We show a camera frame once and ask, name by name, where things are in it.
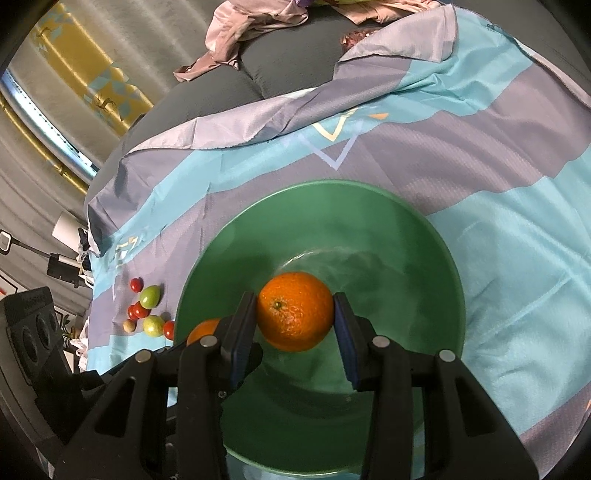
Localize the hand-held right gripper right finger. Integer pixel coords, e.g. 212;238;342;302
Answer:
333;292;539;480

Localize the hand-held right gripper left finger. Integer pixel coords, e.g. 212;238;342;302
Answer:
55;291;264;480

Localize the small orange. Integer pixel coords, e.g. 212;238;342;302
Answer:
187;318;223;347

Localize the large orange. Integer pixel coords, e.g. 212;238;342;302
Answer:
256;272;334;353

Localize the green bowl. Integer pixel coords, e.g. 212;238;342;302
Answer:
174;180;467;476

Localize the black power adapter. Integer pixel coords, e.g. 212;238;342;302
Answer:
46;253;81;283

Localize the white cup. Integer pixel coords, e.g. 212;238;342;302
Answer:
52;211;80;246

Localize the blue and grey striped blanket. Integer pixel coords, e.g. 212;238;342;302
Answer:
78;7;591;480

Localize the grey sofa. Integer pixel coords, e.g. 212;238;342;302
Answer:
83;0;591;222

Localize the yellow patterned curtain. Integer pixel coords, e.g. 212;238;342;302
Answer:
28;7;154;136

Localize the pink patterned cloth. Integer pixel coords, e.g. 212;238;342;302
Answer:
340;28;384;51

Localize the pink garment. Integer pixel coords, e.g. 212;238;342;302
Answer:
173;0;444;84

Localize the metal window rail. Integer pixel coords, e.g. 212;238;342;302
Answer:
0;69;100;195

